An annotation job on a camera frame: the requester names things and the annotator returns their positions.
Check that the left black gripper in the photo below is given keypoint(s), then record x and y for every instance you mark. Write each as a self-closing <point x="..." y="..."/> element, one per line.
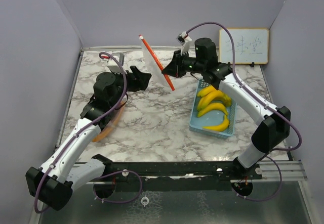
<point x="137" y="83"/>

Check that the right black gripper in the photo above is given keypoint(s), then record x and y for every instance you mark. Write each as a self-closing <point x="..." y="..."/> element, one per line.
<point x="174" y="68"/>

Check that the red orange papaya slice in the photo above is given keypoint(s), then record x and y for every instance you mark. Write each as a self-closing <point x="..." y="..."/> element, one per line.
<point x="108" y="130"/>

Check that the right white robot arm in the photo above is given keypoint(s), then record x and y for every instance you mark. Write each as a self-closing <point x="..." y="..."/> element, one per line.
<point x="272" y="122"/>

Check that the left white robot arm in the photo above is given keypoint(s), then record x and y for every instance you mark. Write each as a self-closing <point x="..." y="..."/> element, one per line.
<point x="54" y="182"/>

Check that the yellow banana bunch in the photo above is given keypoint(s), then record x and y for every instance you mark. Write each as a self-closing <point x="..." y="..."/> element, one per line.
<point x="212" y="99"/>

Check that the blue plastic basket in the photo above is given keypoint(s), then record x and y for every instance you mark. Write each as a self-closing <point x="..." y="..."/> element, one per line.
<point x="213" y="112"/>

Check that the single yellow banana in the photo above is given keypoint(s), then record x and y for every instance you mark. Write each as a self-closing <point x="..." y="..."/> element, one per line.
<point x="220" y="127"/>

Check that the small whiteboard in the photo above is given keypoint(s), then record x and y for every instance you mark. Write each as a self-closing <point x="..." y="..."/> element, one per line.
<point x="251" y="46"/>

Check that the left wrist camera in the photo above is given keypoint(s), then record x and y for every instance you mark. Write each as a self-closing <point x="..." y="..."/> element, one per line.
<point x="111" y="65"/>

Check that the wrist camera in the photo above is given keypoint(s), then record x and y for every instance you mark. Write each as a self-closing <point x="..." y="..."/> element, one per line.
<point x="185" y="41"/>
<point x="111" y="65"/>

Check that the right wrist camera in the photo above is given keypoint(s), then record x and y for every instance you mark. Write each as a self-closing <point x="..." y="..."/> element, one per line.
<point x="185" y="41"/>

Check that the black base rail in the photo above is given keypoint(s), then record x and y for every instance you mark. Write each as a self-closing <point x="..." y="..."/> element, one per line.
<point x="171" y="176"/>

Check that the white ring pull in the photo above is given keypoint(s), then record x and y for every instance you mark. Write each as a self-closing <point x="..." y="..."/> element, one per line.
<point x="144" y="201"/>

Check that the aluminium extrusion rail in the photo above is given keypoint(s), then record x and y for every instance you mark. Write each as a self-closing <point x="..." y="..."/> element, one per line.
<point x="290" y="171"/>

